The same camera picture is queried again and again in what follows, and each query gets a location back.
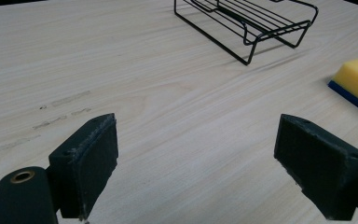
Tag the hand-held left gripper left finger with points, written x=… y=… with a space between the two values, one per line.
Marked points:
x=87 y=169

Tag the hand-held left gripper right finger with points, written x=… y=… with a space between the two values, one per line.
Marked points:
x=317 y=165

